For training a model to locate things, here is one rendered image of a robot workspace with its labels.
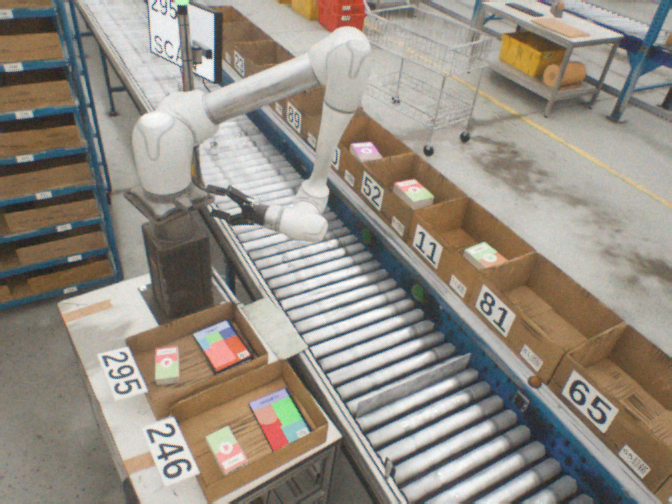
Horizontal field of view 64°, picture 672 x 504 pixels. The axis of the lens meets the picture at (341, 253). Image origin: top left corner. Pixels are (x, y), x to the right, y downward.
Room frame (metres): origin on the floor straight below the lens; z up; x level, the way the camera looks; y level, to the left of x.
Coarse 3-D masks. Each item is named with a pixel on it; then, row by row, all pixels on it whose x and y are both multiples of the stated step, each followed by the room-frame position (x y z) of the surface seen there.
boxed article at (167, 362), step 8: (160, 352) 1.15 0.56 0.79; (168, 352) 1.15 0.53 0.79; (176, 352) 1.15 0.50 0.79; (160, 360) 1.11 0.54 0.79; (168, 360) 1.12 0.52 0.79; (176, 360) 1.12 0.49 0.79; (160, 368) 1.08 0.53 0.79; (168, 368) 1.09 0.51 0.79; (176, 368) 1.09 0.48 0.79; (160, 376) 1.05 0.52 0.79; (168, 376) 1.05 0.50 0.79; (176, 376) 1.06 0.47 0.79; (160, 384) 1.04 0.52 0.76
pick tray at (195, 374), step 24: (216, 312) 1.33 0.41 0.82; (240, 312) 1.31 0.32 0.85; (144, 336) 1.17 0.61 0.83; (168, 336) 1.22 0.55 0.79; (192, 336) 1.26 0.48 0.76; (144, 360) 1.13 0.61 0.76; (192, 360) 1.15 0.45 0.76; (264, 360) 1.14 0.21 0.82; (168, 384) 1.05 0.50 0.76; (192, 384) 1.06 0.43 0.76; (216, 384) 1.03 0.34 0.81; (168, 408) 0.94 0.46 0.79
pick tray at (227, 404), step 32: (224, 384) 1.01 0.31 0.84; (256, 384) 1.08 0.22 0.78; (288, 384) 1.10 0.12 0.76; (192, 416) 0.94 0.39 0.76; (224, 416) 0.96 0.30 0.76; (320, 416) 0.95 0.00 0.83; (192, 448) 0.84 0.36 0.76; (256, 448) 0.86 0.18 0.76; (288, 448) 0.83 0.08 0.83; (224, 480) 0.72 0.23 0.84
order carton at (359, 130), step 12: (360, 120) 2.56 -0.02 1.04; (372, 120) 2.57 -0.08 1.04; (348, 132) 2.53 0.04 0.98; (360, 132) 2.57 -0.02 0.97; (372, 132) 2.56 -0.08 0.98; (384, 132) 2.47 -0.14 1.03; (348, 144) 2.53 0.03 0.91; (384, 144) 2.46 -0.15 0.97; (396, 144) 2.38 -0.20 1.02; (348, 156) 2.20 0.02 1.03; (384, 156) 2.45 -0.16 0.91; (348, 168) 2.19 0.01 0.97; (360, 168) 2.11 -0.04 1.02
